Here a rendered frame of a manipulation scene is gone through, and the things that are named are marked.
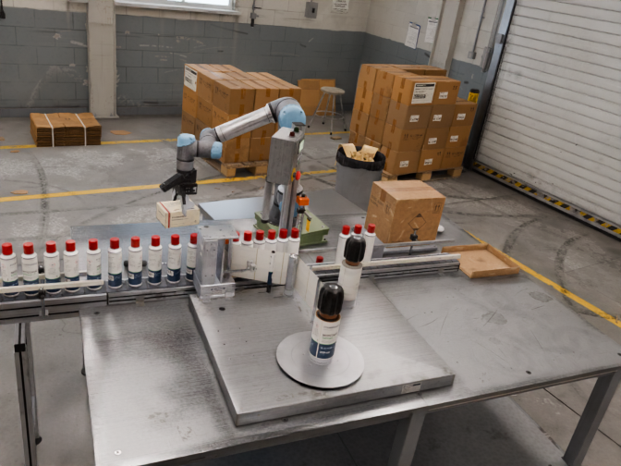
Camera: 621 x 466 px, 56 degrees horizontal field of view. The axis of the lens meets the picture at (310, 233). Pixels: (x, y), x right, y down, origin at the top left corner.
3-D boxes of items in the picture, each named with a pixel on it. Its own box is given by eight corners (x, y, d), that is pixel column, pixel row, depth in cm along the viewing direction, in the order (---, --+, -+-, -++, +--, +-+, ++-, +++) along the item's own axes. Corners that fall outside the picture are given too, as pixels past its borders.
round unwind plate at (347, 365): (295, 397, 183) (295, 394, 182) (263, 338, 208) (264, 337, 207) (379, 382, 195) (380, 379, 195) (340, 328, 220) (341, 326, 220)
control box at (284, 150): (265, 181, 235) (271, 136, 227) (276, 169, 251) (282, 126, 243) (290, 187, 234) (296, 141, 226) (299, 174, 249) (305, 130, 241)
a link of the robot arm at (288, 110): (299, 205, 288) (301, 97, 260) (305, 219, 275) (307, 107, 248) (275, 206, 286) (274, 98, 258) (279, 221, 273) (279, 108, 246)
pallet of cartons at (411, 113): (387, 188, 625) (409, 81, 577) (340, 162, 685) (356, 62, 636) (461, 177, 693) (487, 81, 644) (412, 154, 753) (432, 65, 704)
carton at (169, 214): (165, 228, 260) (165, 213, 257) (156, 217, 269) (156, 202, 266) (199, 224, 269) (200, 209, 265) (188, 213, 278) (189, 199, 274)
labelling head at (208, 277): (200, 299, 224) (203, 239, 214) (192, 282, 235) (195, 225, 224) (234, 296, 230) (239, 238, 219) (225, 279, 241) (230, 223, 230)
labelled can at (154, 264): (149, 286, 228) (150, 239, 220) (146, 279, 233) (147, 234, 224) (162, 285, 230) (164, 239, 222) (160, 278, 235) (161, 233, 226)
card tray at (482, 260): (470, 278, 283) (472, 271, 281) (440, 253, 304) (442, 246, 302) (518, 274, 295) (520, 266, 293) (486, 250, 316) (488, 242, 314)
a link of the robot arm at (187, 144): (197, 139, 250) (176, 137, 248) (195, 163, 255) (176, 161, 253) (197, 133, 257) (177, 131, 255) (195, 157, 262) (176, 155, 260)
